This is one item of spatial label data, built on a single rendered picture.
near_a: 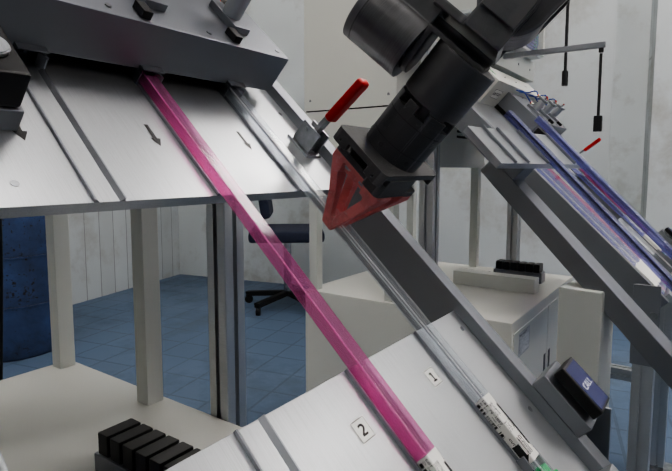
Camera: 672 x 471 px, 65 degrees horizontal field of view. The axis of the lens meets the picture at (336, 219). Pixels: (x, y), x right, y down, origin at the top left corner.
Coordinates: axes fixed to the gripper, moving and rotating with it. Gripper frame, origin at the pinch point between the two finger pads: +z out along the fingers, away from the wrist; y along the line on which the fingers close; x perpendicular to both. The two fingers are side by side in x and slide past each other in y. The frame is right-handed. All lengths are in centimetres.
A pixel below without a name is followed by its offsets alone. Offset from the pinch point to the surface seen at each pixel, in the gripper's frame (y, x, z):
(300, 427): 18.7, 15.2, 0.6
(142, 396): -6, -9, 52
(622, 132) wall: -357, -35, -8
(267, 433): 21.2, 14.5, 0.5
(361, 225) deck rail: -8.0, -0.5, 2.5
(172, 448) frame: 7.0, 5.5, 31.4
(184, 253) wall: -276, -217, 309
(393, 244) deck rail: -8.0, 3.8, 0.9
